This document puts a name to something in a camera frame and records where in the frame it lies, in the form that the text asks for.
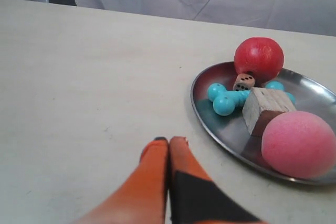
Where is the pink foam ball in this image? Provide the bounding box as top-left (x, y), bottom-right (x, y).
top-left (261, 111), bottom-right (335, 178)

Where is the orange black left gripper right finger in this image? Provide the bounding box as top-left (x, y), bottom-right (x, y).
top-left (169, 136), bottom-right (265, 223)

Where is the small brown die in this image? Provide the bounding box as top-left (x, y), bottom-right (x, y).
top-left (233, 73), bottom-right (255, 91)

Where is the wooden block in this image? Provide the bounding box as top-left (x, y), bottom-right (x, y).
top-left (242, 88), bottom-right (296, 137)

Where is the teal toy bone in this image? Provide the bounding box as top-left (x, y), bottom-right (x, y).
top-left (207, 82), bottom-right (295, 116)

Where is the red apple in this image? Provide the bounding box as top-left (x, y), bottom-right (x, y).
top-left (234, 37), bottom-right (284, 84)

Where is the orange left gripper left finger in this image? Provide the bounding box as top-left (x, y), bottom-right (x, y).
top-left (76, 137), bottom-right (168, 223)

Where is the round metal plate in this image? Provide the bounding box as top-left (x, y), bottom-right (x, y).
top-left (191, 62), bottom-right (335, 185)

